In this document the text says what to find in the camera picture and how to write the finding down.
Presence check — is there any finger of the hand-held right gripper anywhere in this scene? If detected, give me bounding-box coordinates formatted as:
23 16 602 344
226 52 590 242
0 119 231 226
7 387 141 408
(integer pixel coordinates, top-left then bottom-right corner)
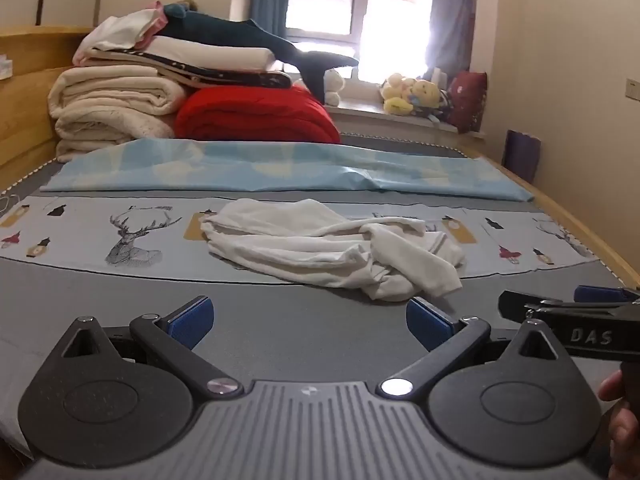
574 285 640 307
498 290 581 321

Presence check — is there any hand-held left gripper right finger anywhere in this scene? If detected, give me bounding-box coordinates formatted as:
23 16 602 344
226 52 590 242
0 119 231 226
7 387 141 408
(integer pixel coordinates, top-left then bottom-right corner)
376 297 577 402

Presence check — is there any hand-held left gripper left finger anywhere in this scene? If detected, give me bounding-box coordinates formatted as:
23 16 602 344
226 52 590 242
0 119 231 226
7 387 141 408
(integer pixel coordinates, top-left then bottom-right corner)
42 296 245 402

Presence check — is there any white garment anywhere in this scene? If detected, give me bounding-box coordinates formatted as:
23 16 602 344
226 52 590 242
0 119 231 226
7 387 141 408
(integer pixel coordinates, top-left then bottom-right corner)
201 198 467 302

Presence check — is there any person's right hand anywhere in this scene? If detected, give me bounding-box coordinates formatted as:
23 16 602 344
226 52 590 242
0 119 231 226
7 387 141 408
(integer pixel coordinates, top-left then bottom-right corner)
597 370 640 473

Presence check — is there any deer printed bedsheet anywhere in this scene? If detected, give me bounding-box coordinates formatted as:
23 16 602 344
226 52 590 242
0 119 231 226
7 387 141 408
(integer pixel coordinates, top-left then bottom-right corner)
0 195 601 285

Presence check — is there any light blue patterned sheet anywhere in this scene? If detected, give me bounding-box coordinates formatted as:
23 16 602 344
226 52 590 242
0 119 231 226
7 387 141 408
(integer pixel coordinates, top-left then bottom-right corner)
39 139 535 203

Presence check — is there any dark red pillow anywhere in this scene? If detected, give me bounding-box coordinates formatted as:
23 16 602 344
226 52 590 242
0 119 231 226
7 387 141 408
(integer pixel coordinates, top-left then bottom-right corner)
447 71 488 133

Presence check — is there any red folded quilt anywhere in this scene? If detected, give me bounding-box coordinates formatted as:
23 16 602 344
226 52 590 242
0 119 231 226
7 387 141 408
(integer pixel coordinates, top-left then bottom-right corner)
175 85 342 145

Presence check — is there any windowsill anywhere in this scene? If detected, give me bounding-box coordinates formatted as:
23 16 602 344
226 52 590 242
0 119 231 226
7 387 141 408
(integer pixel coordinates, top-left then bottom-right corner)
325 77 487 140

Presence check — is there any pale yellow plush toy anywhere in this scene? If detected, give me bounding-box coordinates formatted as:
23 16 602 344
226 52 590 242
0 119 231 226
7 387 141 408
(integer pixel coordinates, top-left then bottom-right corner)
380 73 417 117

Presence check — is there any cream folded quilt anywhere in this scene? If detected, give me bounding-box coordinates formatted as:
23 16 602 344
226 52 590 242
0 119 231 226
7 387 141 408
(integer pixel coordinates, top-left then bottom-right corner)
48 64 188 163

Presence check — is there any white plush bear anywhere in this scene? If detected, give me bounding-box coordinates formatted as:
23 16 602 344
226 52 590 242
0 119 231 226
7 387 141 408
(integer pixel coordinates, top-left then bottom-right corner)
324 69 347 107

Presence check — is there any white folded blanket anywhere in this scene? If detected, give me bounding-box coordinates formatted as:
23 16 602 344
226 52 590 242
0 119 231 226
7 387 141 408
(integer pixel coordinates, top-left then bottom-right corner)
145 35 276 73

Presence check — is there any dark blue shark plush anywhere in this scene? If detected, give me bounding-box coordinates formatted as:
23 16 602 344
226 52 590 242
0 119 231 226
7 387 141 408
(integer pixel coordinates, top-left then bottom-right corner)
157 2 360 101

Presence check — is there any purple grey curtain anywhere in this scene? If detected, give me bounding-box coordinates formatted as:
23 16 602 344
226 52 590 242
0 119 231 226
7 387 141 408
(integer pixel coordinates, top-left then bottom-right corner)
425 0 477 81

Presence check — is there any pink cloth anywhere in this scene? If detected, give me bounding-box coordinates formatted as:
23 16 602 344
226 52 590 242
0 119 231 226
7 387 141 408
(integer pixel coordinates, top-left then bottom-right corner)
144 1 169 43

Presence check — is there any window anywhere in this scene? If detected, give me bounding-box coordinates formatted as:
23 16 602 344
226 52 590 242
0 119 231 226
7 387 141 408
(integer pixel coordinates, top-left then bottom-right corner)
285 0 437 81

